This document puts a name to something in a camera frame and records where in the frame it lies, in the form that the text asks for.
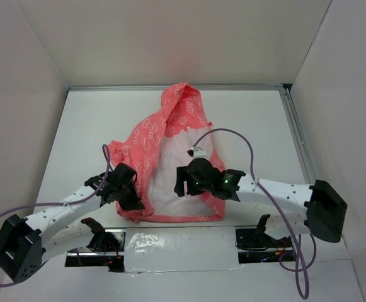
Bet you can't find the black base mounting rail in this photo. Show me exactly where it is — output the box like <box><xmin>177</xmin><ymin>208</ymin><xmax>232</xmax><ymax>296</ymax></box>
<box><xmin>65</xmin><ymin>226</ymin><xmax>295</xmax><ymax>273</ymax></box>

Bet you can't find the aluminium frame rail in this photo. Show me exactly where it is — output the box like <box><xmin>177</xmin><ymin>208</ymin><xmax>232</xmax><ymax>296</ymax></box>
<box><xmin>280</xmin><ymin>84</ymin><xmax>316</xmax><ymax>183</ymax></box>
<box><xmin>66</xmin><ymin>82</ymin><xmax>292</xmax><ymax>92</ymax></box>

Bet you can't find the aluminium frame rail right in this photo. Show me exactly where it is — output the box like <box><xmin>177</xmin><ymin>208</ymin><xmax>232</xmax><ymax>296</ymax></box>
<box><xmin>280</xmin><ymin>84</ymin><xmax>316</xmax><ymax>183</ymax></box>

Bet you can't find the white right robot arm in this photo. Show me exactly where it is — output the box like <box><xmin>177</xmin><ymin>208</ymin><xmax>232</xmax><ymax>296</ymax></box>
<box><xmin>174</xmin><ymin>158</ymin><xmax>348</xmax><ymax>247</ymax></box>

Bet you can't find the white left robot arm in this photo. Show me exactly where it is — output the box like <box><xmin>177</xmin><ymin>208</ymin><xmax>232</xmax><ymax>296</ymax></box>
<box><xmin>0</xmin><ymin>164</ymin><xmax>144</xmax><ymax>284</ymax></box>

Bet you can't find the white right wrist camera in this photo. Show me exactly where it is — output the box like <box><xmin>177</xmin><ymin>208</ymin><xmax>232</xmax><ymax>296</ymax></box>
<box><xmin>187</xmin><ymin>147</ymin><xmax>207</xmax><ymax>160</ymax></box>

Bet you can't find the aluminium frame rail back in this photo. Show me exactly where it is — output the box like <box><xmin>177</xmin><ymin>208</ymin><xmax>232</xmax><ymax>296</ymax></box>
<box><xmin>66</xmin><ymin>82</ymin><xmax>292</xmax><ymax>92</ymax></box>

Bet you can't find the pink jacket with white lining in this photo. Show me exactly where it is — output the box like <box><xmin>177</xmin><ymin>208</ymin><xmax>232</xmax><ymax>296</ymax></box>
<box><xmin>108</xmin><ymin>82</ymin><xmax>226</xmax><ymax>223</ymax></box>

